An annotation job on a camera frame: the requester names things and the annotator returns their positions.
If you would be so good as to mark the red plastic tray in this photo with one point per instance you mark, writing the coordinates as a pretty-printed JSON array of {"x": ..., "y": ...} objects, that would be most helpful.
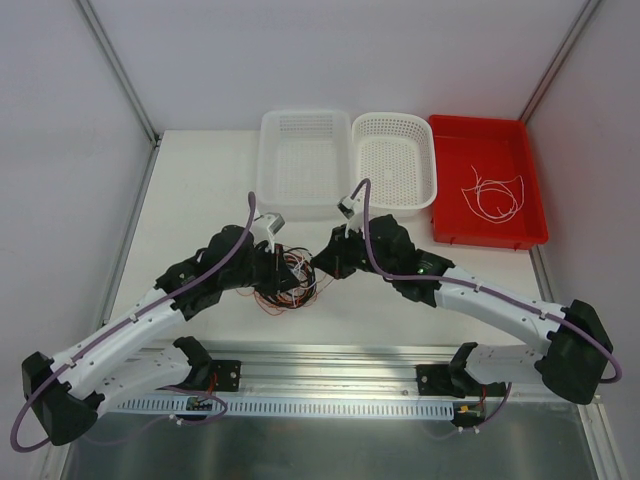
[{"x": 488, "y": 191}]

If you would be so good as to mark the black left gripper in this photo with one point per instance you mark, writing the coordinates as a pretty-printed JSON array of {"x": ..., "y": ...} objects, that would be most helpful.
[{"x": 275, "y": 270}]

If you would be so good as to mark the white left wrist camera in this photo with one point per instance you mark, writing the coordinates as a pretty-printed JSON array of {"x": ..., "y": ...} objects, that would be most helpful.
[{"x": 264, "y": 229}]

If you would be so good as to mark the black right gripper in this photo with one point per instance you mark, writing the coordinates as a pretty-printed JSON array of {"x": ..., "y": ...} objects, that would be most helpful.
[{"x": 342, "y": 252}]

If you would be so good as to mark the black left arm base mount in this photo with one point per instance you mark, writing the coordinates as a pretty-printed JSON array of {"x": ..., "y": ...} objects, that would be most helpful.
[{"x": 198, "y": 370}]

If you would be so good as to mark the round white perforated basket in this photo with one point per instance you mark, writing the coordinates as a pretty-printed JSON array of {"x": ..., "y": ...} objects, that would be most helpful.
[{"x": 396, "y": 152}]

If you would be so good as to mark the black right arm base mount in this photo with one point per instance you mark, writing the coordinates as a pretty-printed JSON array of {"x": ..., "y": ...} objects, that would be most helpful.
[{"x": 452, "y": 379}]

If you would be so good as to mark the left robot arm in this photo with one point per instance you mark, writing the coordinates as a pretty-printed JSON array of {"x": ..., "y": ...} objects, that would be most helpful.
[{"x": 69, "y": 391}]

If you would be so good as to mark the white slotted cable duct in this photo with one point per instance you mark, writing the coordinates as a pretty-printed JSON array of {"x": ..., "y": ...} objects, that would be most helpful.
[{"x": 190, "y": 405}]

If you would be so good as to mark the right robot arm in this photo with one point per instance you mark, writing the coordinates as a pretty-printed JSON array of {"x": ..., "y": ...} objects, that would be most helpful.
[{"x": 564, "y": 348}]

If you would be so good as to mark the rectangular white perforated basket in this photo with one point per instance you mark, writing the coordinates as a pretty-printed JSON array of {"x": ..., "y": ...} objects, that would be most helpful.
[{"x": 304, "y": 164}]

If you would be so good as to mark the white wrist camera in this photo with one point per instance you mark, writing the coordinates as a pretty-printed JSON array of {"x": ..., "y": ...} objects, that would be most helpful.
[
  {"x": 264, "y": 229},
  {"x": 354, "y": 211}
]

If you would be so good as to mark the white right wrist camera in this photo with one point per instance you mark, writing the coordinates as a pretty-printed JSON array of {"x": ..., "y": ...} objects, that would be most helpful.
[{"x": 354, "y": 211}]

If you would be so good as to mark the aluminium rail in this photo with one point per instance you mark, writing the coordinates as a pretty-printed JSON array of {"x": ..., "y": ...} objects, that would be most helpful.
[{"x": 328, "y": 371}]

